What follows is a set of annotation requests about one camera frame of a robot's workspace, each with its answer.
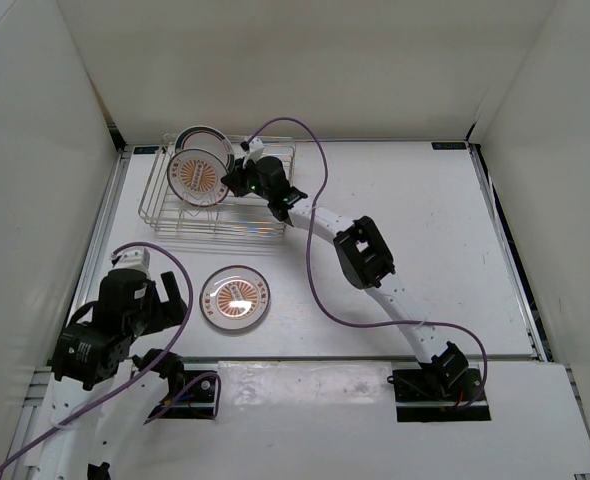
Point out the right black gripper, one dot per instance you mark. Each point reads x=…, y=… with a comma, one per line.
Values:
x=235, y=180

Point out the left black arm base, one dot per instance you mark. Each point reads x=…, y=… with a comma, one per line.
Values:
x=195, y=397

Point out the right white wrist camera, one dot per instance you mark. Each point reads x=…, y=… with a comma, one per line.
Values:
x=253, y=148

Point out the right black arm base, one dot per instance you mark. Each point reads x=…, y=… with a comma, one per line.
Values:
x=417, y=402

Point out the wire dish rack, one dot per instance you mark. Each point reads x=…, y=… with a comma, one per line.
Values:
x=235, y=217

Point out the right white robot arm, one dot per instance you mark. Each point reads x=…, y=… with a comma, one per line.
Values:
x=365, y=261

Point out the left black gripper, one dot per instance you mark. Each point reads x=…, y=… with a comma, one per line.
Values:
x=170, y=312

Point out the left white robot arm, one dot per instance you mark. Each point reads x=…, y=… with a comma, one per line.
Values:
x=91, y=418

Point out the orange sunburst plate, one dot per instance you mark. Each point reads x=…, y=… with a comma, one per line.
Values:
x=195, y=177
x=235, y=299

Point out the rear green rimmed plate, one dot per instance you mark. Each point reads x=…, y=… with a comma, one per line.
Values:
x=208, y=139

